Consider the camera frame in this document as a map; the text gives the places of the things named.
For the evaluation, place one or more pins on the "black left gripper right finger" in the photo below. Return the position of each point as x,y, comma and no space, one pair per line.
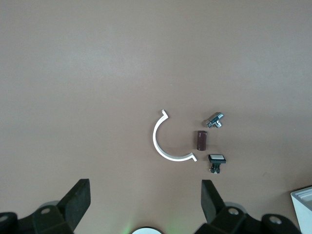
212,202

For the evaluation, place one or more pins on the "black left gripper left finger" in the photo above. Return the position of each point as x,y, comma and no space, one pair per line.
73,202

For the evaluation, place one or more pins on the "white drawer cabinet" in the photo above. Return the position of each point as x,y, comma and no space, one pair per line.
303,214

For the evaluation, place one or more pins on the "dark brown cylinder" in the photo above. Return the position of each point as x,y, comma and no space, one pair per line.
200,141

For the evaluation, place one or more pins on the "chrome metal fitting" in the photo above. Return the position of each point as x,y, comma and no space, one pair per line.
213,120

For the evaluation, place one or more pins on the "white rectangular push-button switch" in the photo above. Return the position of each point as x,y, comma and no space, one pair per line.
217,158

